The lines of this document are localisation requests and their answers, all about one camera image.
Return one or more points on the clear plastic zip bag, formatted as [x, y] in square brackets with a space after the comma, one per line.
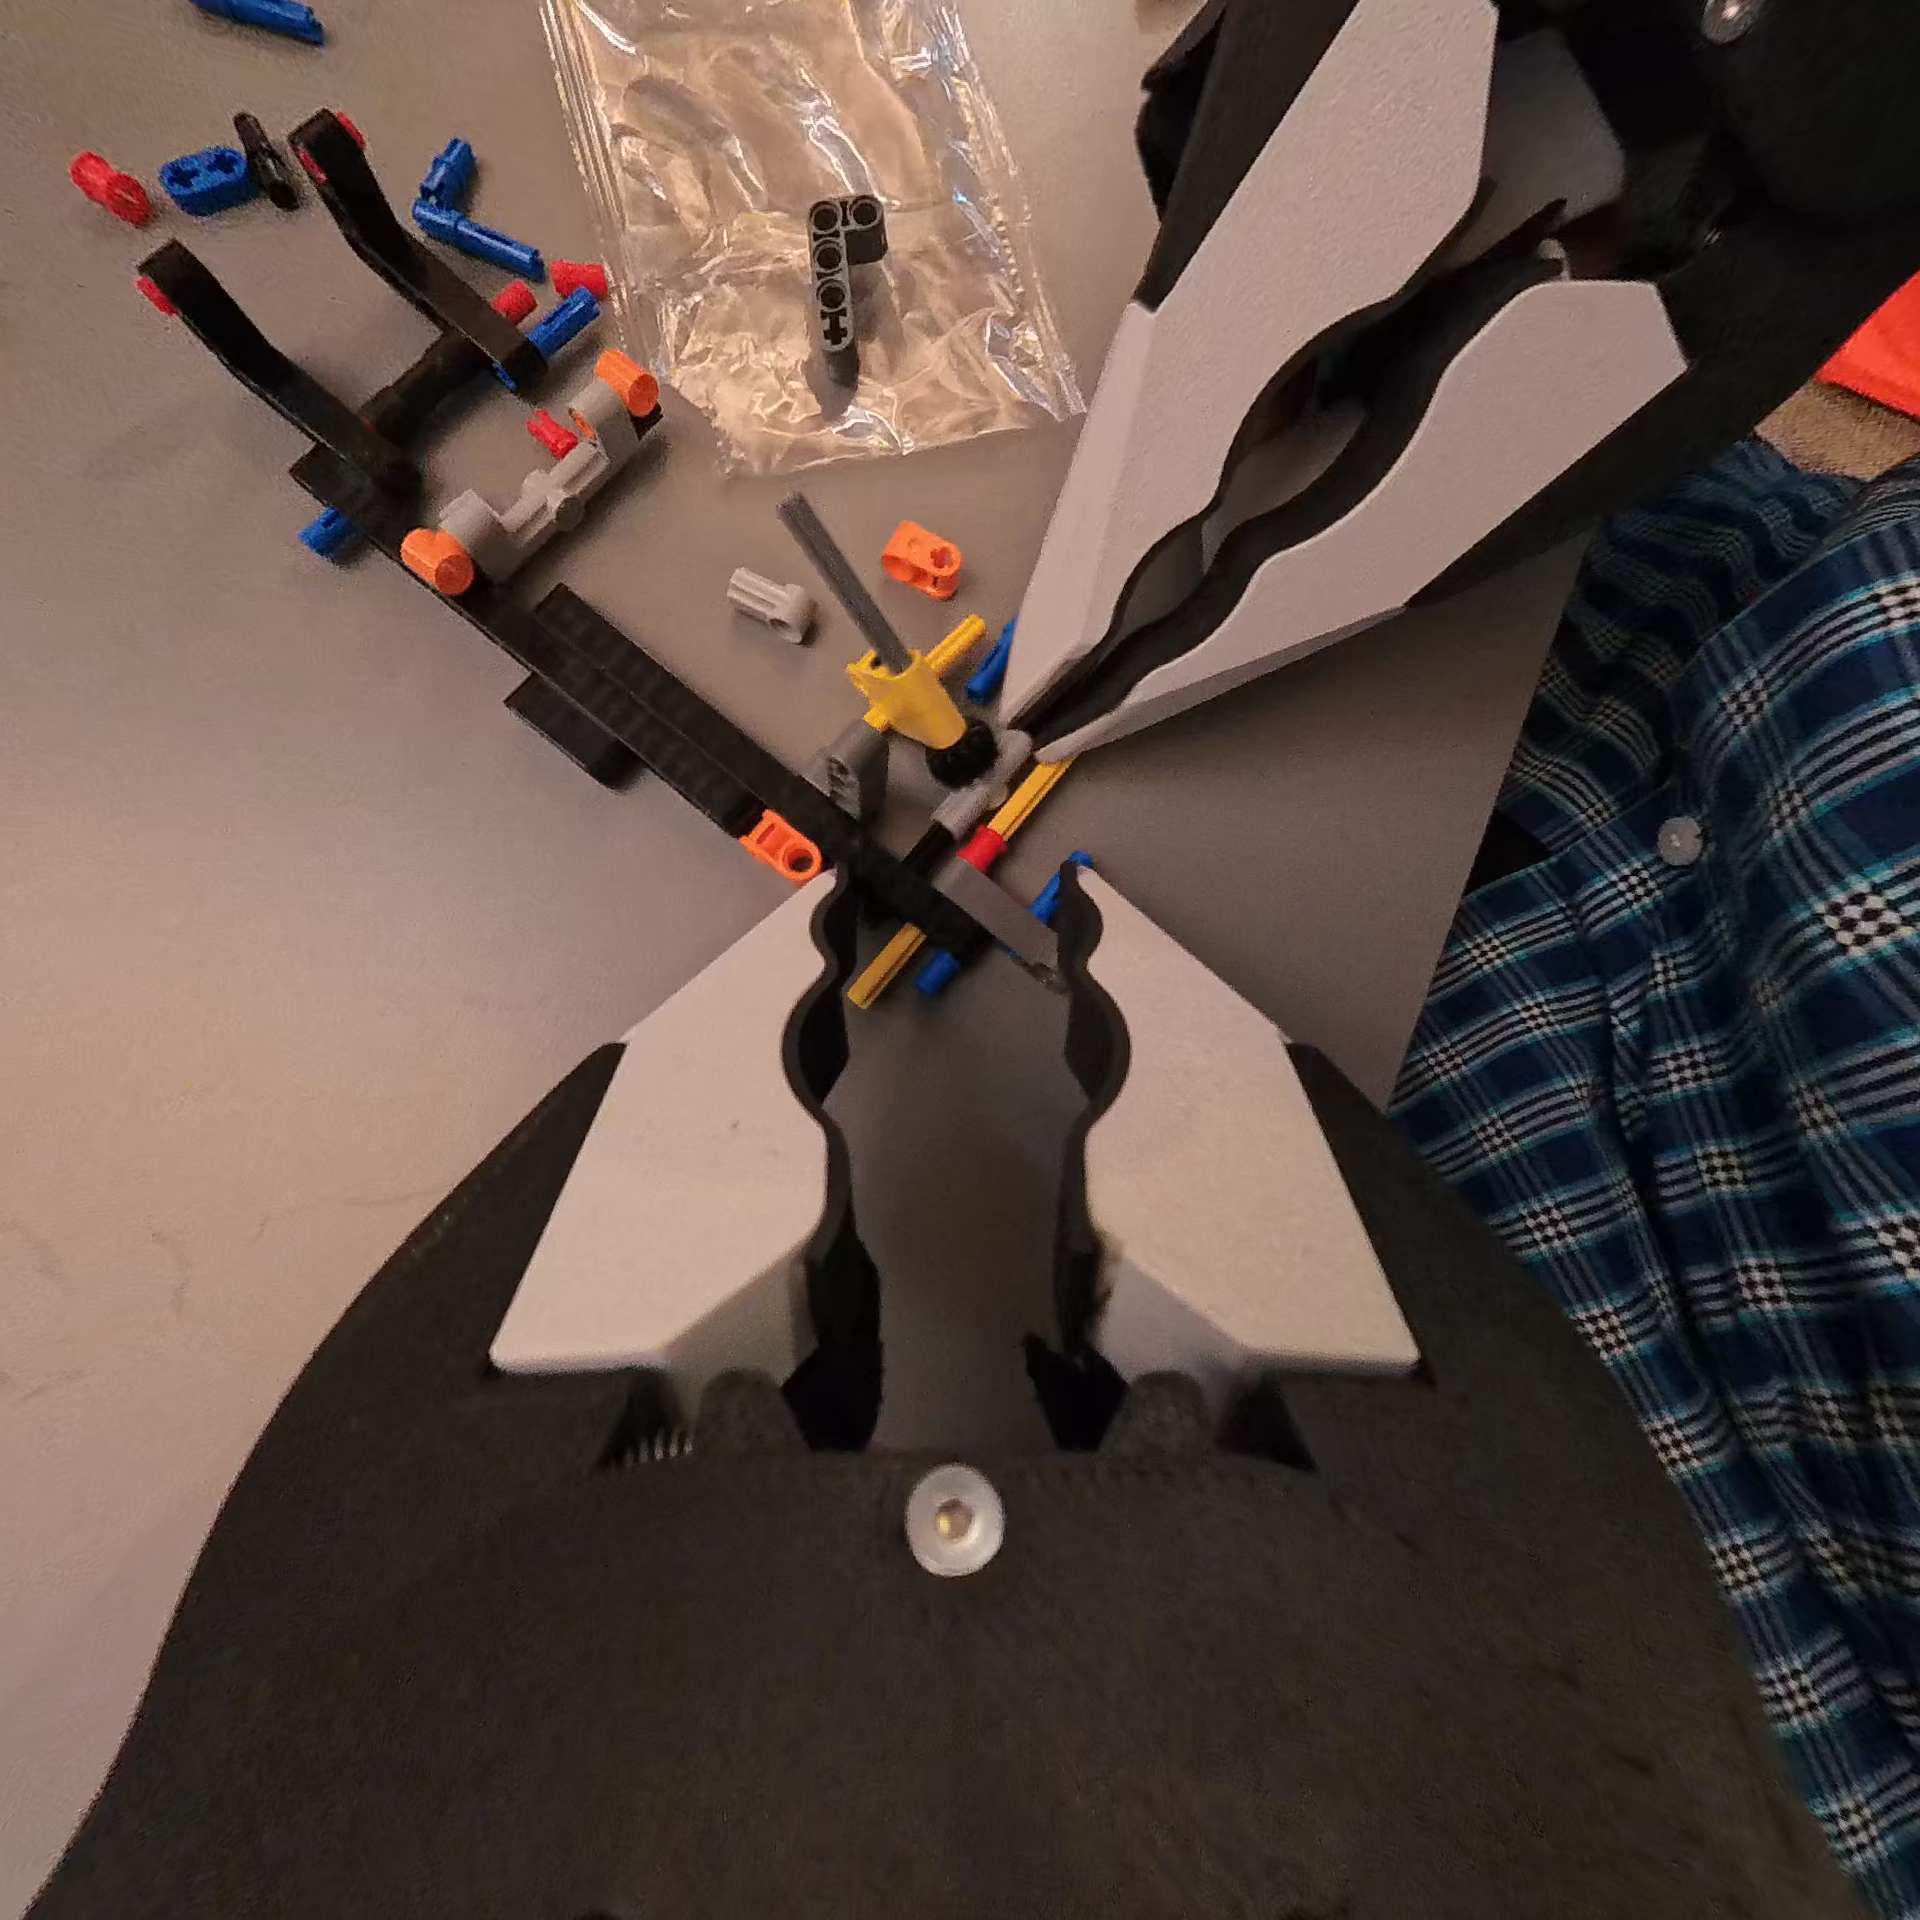
[703, 123]

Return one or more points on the dark grey lego beam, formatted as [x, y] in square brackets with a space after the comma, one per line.
[839, 287]
[850, 766]

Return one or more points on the light grey lego connector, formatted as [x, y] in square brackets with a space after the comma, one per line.
[769, 600]

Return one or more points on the person's torso in plaid shirt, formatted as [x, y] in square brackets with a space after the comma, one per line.
[1697, 1127]

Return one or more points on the short black lego pin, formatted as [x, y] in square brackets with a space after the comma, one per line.
[267, 160]

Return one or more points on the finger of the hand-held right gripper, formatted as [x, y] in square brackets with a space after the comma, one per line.
[1291, 224]
[1501, 450]

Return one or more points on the orange cloth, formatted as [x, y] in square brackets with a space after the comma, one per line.
[1876, 343]

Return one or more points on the orange lego connector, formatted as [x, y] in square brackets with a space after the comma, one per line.
[923, 558]

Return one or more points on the yellow lego pin connector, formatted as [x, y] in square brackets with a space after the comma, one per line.
[912, 706]

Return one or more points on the grey lego axle connector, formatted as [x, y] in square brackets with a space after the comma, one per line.
[1008, 748]

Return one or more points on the red lego pin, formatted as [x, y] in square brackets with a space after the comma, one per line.
[581, 278]
[512, 301]
[112, 190]

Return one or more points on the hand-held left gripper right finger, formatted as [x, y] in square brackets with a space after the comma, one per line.
[1262, 1202]

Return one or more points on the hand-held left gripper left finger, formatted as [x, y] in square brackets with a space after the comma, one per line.
[672, 1202]

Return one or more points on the black lego frame assembly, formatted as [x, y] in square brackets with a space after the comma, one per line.
[630, 689]

